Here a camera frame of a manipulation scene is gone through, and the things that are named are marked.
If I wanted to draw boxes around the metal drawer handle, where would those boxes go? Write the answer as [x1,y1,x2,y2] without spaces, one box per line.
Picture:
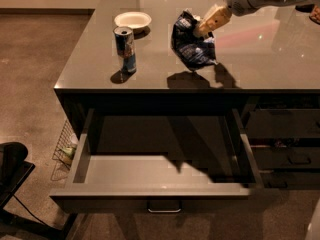
[147,200,182,214]

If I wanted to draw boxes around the black floor cable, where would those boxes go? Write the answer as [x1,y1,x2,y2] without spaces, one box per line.
[12,193,51,228]

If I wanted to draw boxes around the white paper bowl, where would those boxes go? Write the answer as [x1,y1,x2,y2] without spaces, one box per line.
[114,12,152,31]

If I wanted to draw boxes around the open grey top drawer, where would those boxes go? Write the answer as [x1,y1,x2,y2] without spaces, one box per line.
[50,110,279,213]

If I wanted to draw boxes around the dark container on counter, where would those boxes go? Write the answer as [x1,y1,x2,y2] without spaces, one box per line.
[295,4,314,13]

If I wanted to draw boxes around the wire mesh waste basket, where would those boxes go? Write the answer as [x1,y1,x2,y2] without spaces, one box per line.
[51,120,78,181]

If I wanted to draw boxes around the blue silver drink can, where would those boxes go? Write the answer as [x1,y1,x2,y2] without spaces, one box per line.
[113,26,137,74]

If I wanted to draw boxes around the brown object on counter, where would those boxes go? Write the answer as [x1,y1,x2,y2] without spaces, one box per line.
[309,5,320,25]

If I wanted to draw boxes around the grey counter cabinet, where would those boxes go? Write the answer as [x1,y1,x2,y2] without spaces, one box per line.
[54,0,320,132]

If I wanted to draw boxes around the blue chip bag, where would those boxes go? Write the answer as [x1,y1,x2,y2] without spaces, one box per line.
[171,10,217,71]

